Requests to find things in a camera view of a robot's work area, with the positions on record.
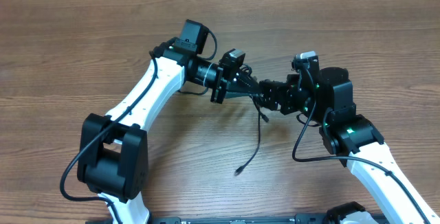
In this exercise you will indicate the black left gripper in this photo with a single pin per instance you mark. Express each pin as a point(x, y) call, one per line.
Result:
point(227, 80)

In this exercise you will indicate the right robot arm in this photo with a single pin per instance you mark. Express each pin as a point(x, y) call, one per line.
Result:
point(326, 97)

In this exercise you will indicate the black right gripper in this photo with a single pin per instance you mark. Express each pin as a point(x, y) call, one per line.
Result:
point(287, 92)

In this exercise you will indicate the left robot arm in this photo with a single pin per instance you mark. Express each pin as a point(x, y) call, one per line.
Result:
point(113, 158)

